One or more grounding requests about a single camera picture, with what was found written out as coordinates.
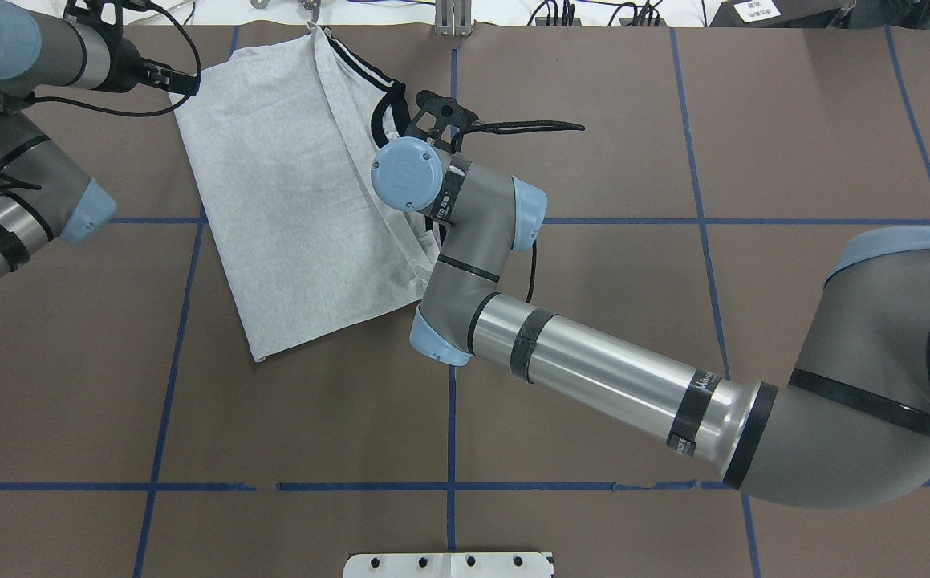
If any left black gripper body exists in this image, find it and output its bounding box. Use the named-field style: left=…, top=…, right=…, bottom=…
left=103, top=36, right=148, bottom=94

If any grey cartoon print t-shirt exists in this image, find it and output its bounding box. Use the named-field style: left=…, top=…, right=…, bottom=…
left=175, top=26, right=438, bottom=362

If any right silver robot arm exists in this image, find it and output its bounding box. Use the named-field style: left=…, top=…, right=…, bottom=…
left=367, top=136, right=930, bottom=510

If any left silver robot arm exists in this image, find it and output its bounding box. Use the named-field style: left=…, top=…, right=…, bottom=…
left=0, top=1, right=201, bottom=278

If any left grey orange usb hub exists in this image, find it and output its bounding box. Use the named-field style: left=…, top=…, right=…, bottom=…
left=526, top=0, right=581, bottom=28

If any grey orange usb hub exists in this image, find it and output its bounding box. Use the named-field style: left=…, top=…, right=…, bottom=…
left=607, top=1, right=667, bottom=28
left=526, top=0, right=581, bottom=28

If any right grey orange usb hub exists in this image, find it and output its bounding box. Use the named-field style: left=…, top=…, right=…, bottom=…
left=607, top=1, right=667, bottom=28

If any black box with label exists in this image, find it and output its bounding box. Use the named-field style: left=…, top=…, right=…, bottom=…
left=708, top=1, right=856, bottom=29

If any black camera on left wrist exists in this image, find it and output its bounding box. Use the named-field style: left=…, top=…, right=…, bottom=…
left=62, top=1, right=153, bottom=40

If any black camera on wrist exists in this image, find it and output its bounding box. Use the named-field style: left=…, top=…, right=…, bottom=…
left=62, top=1, right=153, bottom=40
left=404, top=89, right=482, bottom=153

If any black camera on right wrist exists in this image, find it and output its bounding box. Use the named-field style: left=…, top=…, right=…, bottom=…
left=404, top=89, right=482, bottom=153

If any aluminium frame post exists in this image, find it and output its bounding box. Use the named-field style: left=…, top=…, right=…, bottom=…
left=433, top=0, right=474, bottom=38

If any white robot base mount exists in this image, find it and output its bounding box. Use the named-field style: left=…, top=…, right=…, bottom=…
left=343, top=552, right=556, bottom=577

